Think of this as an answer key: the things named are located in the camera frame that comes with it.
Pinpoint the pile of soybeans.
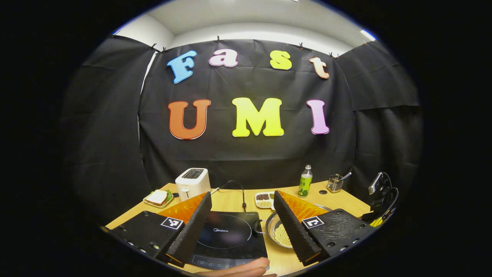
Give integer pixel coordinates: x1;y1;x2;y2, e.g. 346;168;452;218
274;223;293;247

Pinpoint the white toaster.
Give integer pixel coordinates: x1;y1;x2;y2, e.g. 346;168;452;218
175;168;211;201

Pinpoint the sandwich with lettuce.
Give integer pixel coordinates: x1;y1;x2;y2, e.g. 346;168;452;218
146;190;172;205

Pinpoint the metal mesh utensil holder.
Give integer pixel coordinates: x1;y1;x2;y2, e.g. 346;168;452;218
327;174;344;193

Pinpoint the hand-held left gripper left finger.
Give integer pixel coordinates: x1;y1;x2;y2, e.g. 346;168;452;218
108;191;213;269

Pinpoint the green drink bottle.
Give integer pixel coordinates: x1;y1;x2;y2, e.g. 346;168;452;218
298;165;313;198

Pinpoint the black induction cooktop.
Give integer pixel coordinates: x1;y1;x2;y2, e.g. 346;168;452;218
190;210;268;270

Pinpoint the steel pot with black handle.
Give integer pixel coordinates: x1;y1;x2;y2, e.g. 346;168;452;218
254;204;333;249

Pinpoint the small cream tray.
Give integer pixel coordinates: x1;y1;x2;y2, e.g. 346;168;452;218
143;189;174;209

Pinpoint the black power cable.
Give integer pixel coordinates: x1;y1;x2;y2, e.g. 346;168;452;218
215;180;247;212

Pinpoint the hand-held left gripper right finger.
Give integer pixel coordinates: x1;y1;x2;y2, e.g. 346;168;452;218
273;190;377;267

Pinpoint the white divided bean dish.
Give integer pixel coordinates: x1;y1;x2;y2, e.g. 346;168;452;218
254;191;276;210

